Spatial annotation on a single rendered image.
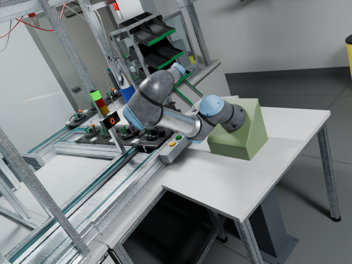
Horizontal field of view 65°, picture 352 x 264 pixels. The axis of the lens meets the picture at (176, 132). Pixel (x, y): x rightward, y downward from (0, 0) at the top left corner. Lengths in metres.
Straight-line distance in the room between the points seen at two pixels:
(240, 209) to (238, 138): 0.41
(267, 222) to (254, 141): 0.59
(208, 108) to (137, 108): 0.42
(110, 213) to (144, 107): 0.64
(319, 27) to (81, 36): 3.42
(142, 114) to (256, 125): 0.68
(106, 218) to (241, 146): 0.77
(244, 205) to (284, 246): 0.95
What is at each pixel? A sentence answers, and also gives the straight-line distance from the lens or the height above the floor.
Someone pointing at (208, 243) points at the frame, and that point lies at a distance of 2.12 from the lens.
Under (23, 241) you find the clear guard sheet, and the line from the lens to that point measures 1.29.
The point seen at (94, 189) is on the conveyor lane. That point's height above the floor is 0.93.
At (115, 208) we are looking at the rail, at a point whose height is 0.92.
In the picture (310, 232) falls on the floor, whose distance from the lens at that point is 2.27.
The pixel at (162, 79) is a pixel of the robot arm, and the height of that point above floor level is 1.47.
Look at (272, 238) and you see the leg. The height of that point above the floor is 0.20.
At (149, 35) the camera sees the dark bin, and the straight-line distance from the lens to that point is 1.98.
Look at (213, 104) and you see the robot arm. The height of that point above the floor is 1.22.
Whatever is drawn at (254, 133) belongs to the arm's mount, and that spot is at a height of 0.97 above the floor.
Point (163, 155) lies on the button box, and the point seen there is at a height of 0.95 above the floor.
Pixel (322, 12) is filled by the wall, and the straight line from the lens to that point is 4.27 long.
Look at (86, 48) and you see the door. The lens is 4.82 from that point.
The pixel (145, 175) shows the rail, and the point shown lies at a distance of 1.61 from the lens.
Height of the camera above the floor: 1.73
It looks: 25 degrees down
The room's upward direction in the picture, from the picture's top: 23 degrees counter-clockwise
